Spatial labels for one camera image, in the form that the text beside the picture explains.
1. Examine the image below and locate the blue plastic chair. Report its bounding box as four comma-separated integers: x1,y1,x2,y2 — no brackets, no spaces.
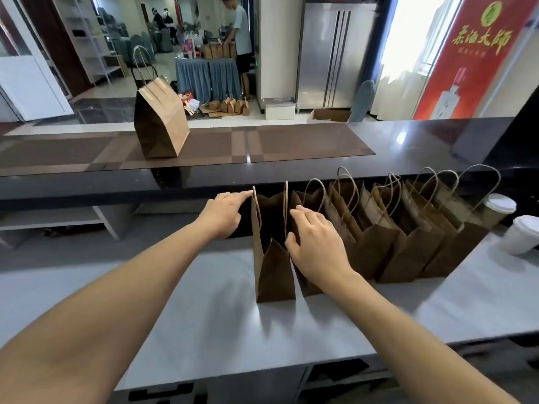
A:
347,79,377,123

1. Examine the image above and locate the white window curtain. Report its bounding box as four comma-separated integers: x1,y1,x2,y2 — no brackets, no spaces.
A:
371,0,463,121

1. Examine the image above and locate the blue skirted table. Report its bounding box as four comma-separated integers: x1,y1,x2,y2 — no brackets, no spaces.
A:
174,56,246,104

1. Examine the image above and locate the person's right forearm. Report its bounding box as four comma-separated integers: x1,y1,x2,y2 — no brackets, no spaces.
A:
324,267,519,404

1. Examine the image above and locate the person's right hand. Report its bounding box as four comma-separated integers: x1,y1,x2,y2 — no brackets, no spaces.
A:
285,205,359,291

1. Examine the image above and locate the person's left forearm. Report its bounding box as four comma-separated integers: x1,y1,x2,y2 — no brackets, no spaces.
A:
0,216,222,404

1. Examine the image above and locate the blue window curtain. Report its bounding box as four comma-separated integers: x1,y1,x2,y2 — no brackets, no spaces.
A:
360,0,401,85

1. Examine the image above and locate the red banner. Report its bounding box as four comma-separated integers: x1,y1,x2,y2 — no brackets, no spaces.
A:
412,0,539,121

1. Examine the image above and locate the cardboard box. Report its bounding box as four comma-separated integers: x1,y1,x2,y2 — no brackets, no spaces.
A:
309,107,351,123

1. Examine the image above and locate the white box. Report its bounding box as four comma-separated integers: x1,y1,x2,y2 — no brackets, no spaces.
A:
263,97,298,122

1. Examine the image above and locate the person's left hand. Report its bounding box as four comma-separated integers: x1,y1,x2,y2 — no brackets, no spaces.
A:
193,190,254,241

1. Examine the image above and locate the stainless steel refrigerator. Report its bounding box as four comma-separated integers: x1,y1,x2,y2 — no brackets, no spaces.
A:
295,1,381,112

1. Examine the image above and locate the white support panel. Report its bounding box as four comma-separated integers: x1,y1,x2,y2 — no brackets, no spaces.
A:
91,203,140,241

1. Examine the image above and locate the dark brown door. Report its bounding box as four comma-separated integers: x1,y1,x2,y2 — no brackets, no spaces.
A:
17,0,92,98

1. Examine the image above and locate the brown paper bag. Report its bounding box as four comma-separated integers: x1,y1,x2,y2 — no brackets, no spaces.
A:
373,173,448,284
250,181,298,305
289,178,340,298
411,164,504,279
133,44,191,159
327,167,402,281

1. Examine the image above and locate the white shelving unit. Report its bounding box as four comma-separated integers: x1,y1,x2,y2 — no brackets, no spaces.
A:
52,0,125,86

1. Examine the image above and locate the white door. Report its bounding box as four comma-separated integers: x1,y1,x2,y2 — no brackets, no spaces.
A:
0,0,77,123

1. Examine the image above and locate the group of lidded coffee cups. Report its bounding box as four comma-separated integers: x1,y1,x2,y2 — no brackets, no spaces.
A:
482,193,539,256

